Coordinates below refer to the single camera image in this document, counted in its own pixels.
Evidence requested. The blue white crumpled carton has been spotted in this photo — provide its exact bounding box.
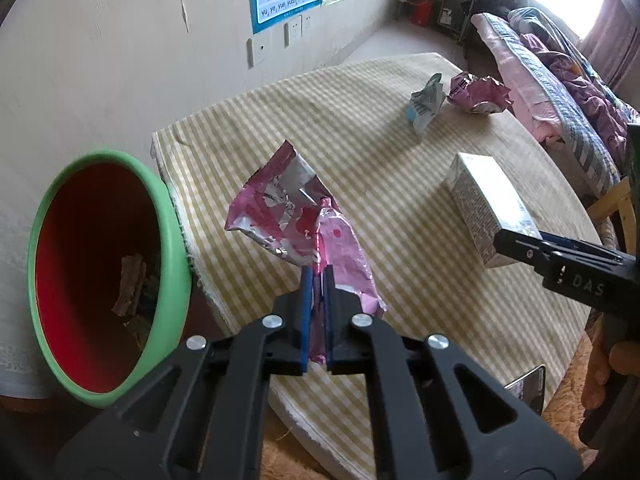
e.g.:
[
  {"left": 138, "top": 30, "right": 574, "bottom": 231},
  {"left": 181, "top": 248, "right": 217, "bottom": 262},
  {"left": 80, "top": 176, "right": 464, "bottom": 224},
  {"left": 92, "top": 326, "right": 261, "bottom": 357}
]
[{"left": 410, "top": 72, "right": 446, "bottom": 137}]

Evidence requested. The white wall plate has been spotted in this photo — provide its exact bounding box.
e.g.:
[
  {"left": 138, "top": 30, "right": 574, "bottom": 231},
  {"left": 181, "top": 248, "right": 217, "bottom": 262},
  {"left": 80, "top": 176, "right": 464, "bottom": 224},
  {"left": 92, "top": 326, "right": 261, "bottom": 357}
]
[{"left": 246, "top": 35, "right": 271, "bottom": 67}]

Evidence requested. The plaid quilt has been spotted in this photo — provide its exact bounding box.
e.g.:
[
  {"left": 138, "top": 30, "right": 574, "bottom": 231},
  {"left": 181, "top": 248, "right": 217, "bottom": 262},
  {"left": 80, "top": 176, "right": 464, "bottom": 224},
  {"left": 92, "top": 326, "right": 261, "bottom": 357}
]
[{"left": 487, "top": 9, "right": 631, "bottom": 197}]

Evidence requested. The pink bedsheet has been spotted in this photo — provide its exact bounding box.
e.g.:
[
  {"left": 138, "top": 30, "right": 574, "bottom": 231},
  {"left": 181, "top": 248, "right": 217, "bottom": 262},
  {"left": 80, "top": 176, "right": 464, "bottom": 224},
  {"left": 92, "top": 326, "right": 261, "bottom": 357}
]
[{"left": 471, "top": 12, "right": 563, "bottom": 147}]

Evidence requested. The purple pink snack bag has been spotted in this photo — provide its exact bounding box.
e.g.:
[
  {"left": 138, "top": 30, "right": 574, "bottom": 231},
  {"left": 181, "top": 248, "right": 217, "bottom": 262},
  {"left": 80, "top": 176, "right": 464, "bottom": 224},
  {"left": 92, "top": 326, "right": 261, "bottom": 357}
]
[{"left": 446, "top": 71, "right": 514, "bottom": 117}]

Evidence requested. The purple curtain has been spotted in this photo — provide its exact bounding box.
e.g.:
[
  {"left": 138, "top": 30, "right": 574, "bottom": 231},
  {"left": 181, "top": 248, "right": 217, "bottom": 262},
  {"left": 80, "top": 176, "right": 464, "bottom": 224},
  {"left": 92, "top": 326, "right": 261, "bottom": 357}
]
[{"left": 579, "top": 0, "right": 640, "bottom": 92}]

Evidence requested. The brown paper scrap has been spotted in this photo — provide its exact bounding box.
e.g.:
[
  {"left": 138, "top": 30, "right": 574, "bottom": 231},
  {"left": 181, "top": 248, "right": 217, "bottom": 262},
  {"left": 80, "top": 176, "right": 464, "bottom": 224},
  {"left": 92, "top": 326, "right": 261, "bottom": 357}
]
[{"left": 111, "top": 254, "right": 151, "bottom": 319}]

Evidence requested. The white printed carton box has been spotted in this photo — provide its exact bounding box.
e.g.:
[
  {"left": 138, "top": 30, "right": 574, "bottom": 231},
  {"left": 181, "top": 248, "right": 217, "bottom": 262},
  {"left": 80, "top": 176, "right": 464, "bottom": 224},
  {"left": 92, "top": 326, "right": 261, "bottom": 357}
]
[{"left": 448, "top": 152, "right": 542, "bottom": 269}]

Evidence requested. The person's dark green clothing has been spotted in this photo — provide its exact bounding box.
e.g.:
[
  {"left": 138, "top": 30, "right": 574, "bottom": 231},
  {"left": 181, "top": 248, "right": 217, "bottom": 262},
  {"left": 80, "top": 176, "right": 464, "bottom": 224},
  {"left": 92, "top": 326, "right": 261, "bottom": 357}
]
[{"left": 620, "top": 121, "right": 640, "bottom": 261}]

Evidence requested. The smartphone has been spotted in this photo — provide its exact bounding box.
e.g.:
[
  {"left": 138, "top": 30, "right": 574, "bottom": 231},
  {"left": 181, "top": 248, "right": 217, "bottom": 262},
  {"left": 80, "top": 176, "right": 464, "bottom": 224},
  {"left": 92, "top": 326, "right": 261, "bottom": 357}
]
[{"left": 504, "top": 364, "right": 547, "bottom": 415}]

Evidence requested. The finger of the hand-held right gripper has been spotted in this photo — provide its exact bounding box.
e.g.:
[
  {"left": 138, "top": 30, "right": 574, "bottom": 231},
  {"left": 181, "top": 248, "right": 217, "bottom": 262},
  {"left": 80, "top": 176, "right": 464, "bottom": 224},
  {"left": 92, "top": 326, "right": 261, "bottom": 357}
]
[
  {"left": 537, "top": 231, "right": 628, "bottom": 260},
  {"left": 492, "top": 228, "right": 637, "bottom": 275}
]

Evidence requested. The wooden chair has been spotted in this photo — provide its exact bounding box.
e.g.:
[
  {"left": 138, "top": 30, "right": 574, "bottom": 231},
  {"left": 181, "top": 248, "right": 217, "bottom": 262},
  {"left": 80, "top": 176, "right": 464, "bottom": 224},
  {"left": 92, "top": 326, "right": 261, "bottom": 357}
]
[{"left": 586, "top": 175, "right": 635, "bottom": 252}]

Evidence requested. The yellow checked tablecloth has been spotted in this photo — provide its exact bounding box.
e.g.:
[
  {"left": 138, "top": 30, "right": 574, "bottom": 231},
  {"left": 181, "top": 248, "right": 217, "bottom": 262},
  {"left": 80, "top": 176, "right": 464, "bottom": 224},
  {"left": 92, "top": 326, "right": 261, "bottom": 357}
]
[{"left": 151, "top": 52, "right": 604, "bottom": 479}]

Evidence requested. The bed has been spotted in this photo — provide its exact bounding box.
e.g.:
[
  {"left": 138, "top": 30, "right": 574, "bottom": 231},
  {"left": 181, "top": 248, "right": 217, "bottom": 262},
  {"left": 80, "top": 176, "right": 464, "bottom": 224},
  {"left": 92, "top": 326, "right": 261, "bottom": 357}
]
[{"left": 470, "top": 7, "right": 640, "bottom": 211}]

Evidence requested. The person's right hand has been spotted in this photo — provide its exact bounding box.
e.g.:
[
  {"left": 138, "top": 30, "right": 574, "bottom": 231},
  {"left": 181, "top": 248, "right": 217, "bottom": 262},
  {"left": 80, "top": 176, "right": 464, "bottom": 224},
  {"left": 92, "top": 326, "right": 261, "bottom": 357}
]
[{"left": 581, "top": 332, "right": 640, "bottom": 412}]

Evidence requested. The green bin with red inside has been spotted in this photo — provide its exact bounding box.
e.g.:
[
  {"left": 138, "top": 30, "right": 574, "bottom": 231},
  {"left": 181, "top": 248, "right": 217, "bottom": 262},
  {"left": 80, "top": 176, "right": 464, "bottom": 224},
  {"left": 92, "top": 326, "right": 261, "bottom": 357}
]
[{"left": 26, "top": 147, "right": 193, "bottom": 409}]

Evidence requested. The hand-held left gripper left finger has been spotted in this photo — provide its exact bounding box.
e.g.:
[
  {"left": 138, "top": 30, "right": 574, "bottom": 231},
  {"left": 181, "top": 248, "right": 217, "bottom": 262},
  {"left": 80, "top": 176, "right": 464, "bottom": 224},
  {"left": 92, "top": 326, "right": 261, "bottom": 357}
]
[{"left": 52, "top": 265, "right": 314, "bottom": 480}]

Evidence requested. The purple blanket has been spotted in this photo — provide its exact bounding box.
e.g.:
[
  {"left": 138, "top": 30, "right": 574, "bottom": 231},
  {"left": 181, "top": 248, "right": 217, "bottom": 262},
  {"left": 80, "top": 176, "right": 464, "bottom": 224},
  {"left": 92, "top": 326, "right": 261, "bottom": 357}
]
[{"left": 520, "top": 32, "right": 640, "bottom": 161}]

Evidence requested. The pink silver foil wrapper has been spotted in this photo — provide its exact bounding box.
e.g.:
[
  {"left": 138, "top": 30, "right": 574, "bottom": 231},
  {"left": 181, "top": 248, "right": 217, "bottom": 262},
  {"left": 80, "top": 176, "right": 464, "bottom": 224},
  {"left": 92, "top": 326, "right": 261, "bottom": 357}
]
[{"left": 224, "top": 140, "right": 387, "bottom": 367}]

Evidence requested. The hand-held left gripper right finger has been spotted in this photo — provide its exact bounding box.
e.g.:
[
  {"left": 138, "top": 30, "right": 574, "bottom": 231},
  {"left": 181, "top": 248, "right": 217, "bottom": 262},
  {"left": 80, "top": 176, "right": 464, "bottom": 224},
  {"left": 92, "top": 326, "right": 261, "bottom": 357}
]
[{"left": 320, "top": 264, "right": 586, "bottom": 480}]

